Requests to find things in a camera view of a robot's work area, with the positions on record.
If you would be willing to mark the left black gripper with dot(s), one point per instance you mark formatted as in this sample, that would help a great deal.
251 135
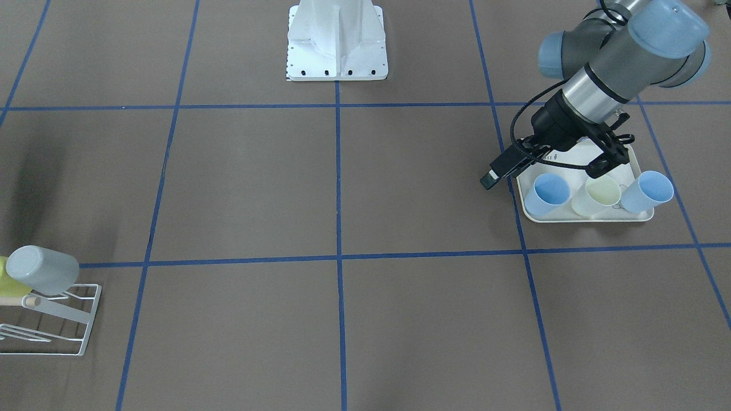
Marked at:
553 124

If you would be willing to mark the cream white cup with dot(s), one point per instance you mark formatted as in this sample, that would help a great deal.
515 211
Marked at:
596 196

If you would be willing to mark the blue cup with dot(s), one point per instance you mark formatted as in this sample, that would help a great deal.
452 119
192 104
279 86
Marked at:
650 189
547 193

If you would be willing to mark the grey white cup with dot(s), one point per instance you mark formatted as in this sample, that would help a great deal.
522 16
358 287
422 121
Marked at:
44 270

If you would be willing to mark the yellow plastic cup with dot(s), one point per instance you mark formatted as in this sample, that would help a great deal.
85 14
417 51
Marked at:
9 286

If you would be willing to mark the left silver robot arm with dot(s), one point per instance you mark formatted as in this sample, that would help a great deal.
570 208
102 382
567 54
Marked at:
612 55

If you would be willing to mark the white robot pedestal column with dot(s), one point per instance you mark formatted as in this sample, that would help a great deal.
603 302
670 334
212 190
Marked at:
336 41

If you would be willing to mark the white wire cup rack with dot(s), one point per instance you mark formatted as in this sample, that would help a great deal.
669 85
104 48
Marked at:
51 325

